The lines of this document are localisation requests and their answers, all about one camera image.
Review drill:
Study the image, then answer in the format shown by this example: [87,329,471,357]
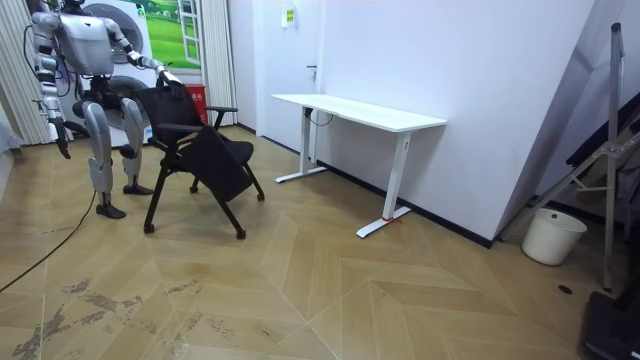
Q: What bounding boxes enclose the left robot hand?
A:
[156,67,185,89]

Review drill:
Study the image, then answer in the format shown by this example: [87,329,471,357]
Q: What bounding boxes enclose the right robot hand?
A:
[48,117,73,161]

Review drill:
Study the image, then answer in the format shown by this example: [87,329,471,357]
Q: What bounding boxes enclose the black office chair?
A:
[133,83,267,241]

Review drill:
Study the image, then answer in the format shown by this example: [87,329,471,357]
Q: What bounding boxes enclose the red box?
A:
[184,83,210,126]

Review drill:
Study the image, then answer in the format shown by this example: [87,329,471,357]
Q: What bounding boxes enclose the robot legs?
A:
[72,97,155,220]

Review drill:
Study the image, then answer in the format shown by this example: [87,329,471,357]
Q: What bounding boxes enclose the white washing machine tower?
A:
[49,0,162,149]

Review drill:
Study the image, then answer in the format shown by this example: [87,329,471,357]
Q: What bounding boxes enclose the white pleated curtain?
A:
[0,0,52,147]
[199,0,239,128]

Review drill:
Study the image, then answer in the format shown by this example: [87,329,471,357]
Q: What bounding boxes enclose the robot body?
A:
[52,0,126,107]

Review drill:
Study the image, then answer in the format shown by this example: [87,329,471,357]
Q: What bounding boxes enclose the white door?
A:
[253,0,326,154]

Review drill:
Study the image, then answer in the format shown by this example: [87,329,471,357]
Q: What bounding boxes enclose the white desk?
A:
[271,93,448,240]

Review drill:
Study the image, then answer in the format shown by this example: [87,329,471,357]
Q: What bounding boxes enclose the white plastic bucket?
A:
[520,207,589,267]

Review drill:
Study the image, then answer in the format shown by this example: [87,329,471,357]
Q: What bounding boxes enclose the grey metal tripod stand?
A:
[498,22,640,292]

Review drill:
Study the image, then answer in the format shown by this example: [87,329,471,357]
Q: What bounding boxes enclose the black base box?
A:
[579,288,640,360]

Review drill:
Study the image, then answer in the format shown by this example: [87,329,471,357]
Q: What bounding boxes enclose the green landscape wall poster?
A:
[133,0,203,71]

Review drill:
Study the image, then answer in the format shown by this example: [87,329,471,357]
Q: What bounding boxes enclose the black floor cable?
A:
[0,188,98,295]

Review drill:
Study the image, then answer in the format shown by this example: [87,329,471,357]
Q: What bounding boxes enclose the black desk cable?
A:
[303,106,335,128]

